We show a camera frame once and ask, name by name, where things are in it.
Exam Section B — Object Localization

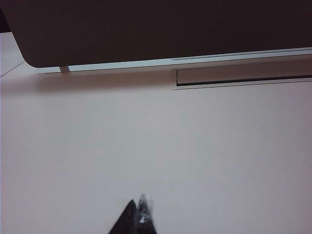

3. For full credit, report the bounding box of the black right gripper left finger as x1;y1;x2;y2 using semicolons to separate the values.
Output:
108;199;138;234

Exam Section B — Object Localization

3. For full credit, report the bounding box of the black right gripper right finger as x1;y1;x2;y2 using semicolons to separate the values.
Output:
136;194;158;234

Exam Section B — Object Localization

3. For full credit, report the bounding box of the right grey desk divider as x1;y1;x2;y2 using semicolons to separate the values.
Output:
0;0;312;69

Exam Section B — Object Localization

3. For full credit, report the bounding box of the grey table cable slot cover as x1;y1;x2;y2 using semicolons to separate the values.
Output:
175;65;312;87

